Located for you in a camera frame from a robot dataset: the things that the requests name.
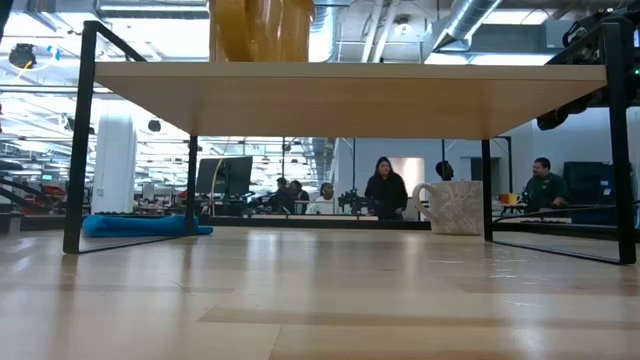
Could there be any blue folded cloth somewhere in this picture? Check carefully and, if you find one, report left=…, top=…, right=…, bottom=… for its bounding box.
left=82, top=213, right=214, bottom=239

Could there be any wooden shelf with black frame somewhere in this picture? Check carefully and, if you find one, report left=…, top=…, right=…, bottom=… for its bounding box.
left=62, top=19, right=638, bottom=266

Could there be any silver ceiling duct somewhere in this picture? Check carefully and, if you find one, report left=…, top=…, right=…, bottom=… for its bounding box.
left=432, top=0, right=504, bottom=51

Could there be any yellow ceramic mug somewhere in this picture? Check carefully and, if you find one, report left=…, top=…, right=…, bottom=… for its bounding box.
left=208, top=0, right=316, bottom=64

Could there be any dark computer monitor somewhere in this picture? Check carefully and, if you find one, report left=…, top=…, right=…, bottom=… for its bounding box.
left=195, top=155, right=254, bottom=196

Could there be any large dark screen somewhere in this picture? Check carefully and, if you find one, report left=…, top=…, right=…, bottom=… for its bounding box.
left=563, top=160, right=616, bottom=206

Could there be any white round column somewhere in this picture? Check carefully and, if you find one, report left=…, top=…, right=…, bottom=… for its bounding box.
left=90, top=114, right=137, bottom=215

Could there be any person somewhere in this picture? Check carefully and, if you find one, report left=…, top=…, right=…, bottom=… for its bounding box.
left=363, top=156, right=409, bottom=221
left=305, top=182, right=335, bottom=216
left=269, top=177, right=311, bottom=214
left=522, top=156, right=570, bottom=210
left=434, top=160, right=455, bottom=182

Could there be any white patterned ceramic mug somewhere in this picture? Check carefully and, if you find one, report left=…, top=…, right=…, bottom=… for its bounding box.
left=411, top=180, right=485, bottom=236

